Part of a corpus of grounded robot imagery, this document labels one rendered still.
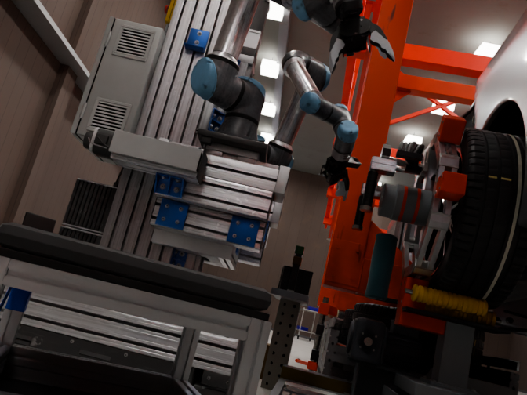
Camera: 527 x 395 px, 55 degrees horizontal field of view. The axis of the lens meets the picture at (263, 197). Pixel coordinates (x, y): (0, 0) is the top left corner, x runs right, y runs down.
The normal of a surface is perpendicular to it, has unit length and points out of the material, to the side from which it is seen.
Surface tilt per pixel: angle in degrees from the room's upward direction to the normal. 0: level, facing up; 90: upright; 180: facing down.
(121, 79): 90
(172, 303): 90
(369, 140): 90
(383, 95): 90
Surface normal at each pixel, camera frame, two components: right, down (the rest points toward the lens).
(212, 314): 0.33, -0.15
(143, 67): 0.01, -0.23
